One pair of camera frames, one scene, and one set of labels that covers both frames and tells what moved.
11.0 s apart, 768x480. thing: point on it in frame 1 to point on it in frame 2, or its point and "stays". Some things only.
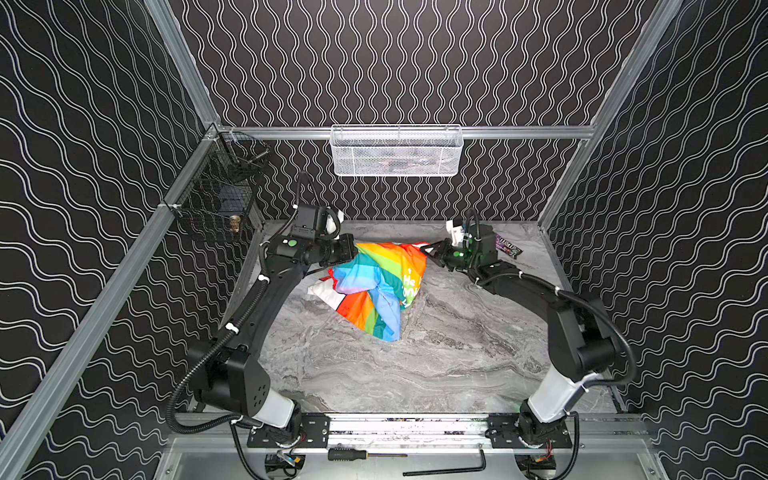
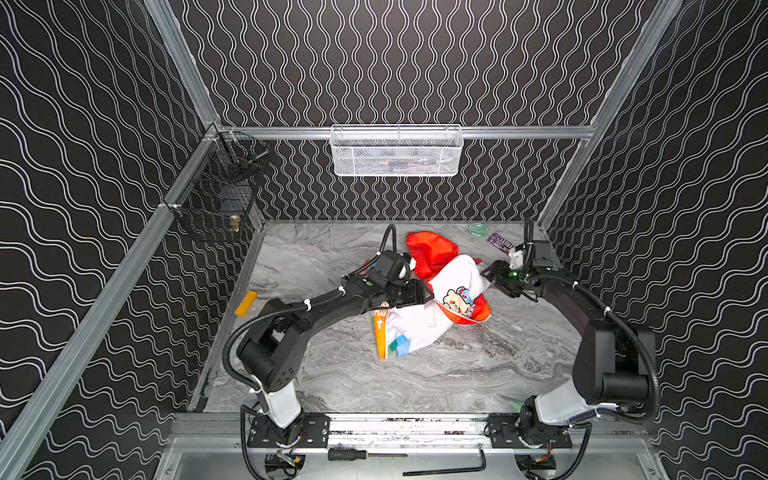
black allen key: x=451 y=469 stays
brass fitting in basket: x=234 y=223 stays
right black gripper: x=445 y=255 to x=498 y=271
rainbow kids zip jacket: x=375 y=286 to x=457 y=282
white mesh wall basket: x=396 y=150 stays
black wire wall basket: x=217 y=196 stays
